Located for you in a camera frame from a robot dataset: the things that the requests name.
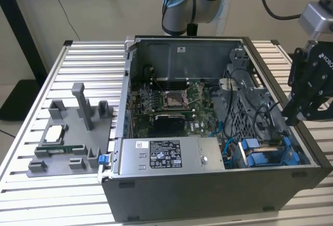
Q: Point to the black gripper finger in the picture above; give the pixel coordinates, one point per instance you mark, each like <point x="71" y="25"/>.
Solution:
<point x="295" y="65"/>
<point x="322" y="106"/>

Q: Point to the hard disk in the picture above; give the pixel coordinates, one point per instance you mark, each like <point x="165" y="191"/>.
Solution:
<point x="249" y="143"/>
<point x="257" y="158"/>

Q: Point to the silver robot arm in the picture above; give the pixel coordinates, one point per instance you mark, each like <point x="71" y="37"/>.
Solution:
<point x="182" y="13"/>

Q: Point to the grey metal disk bay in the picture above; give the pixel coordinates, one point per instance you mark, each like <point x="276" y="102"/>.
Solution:
<point x="242" y="122"/>

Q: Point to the green motherboard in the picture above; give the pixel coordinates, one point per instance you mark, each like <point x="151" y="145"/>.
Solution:
<point x="200" y="98"/>

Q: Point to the CPU socket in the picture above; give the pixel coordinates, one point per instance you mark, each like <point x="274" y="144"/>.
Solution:
<point x="174" y="100"/>

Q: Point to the black RAM slots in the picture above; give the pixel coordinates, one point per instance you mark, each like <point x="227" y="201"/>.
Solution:
<point x="169" y="83"/>

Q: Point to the thin metal locking lever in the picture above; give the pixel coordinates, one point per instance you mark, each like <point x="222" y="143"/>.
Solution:
<point x="159" y="85"/>

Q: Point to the black graphics card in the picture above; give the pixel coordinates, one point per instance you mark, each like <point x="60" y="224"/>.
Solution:
<point x="169" y="124"/>

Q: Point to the black open PC case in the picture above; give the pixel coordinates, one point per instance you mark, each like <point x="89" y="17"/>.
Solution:
<point x="182" y="197"/>

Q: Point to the silver power supply box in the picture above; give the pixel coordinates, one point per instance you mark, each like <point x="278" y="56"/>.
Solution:
<point x="130" y="158"/>

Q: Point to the blue case latch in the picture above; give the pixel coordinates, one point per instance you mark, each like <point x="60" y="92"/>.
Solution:
<point x="103" y="159"/>

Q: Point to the grey parts rack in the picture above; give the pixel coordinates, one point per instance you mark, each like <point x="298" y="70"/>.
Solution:
<point x="78" y="137"/>

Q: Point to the green RAM stick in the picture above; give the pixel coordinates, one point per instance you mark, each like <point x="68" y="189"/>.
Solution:
<point x="68" y="148"/>

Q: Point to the silver CPU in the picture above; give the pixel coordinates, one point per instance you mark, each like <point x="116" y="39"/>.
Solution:
<point x="54" y="133"/>

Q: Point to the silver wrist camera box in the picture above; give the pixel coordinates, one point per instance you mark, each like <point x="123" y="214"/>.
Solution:
<point x="314" y="18"/>

